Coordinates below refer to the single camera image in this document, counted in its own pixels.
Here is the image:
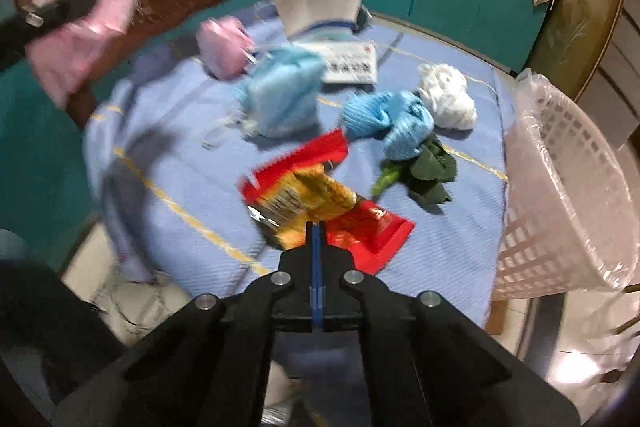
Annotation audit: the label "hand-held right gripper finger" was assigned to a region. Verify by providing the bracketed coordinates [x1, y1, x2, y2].
[320, 223, 581, 427]
[52, 223, 317, 427]

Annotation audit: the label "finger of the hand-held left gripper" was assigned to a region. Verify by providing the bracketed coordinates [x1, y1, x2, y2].
[0, 0, 98, 68]

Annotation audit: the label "red snack packet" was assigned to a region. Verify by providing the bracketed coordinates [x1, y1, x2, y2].
[239, 128, 417, 274]

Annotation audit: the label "yellow snack packet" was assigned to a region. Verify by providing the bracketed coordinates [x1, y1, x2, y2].
[246, 163, 359, 251]

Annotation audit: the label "dark green cloth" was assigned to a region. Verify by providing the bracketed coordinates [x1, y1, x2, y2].
[371, 134, 459, 214]

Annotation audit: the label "pink tissue pack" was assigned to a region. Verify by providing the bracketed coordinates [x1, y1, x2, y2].
[196, 17, 254, 81]

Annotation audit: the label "clear plastic wrapper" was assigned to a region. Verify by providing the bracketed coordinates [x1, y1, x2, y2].
[201, 116, 252, 151]

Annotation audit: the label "blue cloth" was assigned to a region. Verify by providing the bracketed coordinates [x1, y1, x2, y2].
[341, 90, 436, 161]
[81, 1, 512, 329]

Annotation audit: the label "light blue tissue pack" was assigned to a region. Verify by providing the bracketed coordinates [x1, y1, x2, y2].
[234, 46, 326, 138]

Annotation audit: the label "white medicine box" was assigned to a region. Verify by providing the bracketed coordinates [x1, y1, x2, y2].
[299, 41, 379, 86]

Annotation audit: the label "white paper cup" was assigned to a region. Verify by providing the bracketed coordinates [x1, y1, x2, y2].
[271, 0, 364, 42]

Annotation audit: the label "wooden framed glass door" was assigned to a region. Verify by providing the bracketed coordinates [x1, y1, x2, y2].
[527, 0, 632, 104]

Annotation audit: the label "thin cables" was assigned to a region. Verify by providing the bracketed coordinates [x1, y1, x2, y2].
[94, 266, 173, 335]

